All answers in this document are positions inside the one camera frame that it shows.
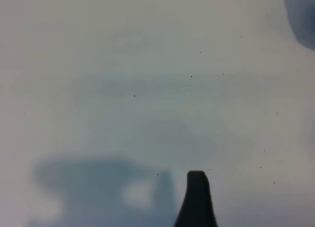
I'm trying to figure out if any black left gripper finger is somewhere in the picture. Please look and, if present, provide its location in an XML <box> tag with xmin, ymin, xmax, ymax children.
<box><xmin>173</xmin><ymin>170</ymin><xmax>219</xmax><ymax>227</ymax></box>

